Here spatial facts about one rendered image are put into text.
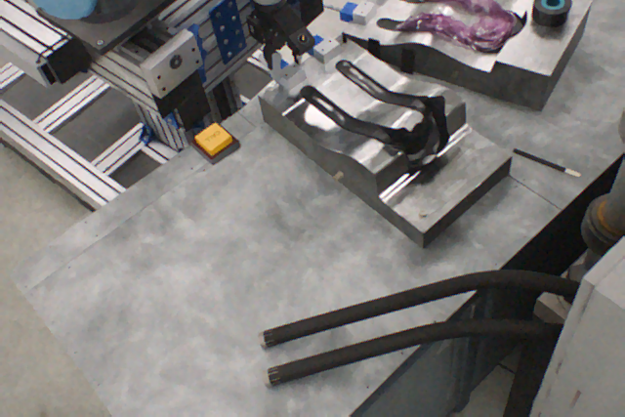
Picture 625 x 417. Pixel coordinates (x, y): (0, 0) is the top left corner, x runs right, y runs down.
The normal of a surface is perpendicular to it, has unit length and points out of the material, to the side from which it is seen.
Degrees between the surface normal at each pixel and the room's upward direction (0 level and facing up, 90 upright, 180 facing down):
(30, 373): 0
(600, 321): 90
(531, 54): 0
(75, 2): 97
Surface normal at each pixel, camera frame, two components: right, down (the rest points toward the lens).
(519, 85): -0.51, 0.72
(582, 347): -0.74, 0.58
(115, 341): -0.11, -0.60
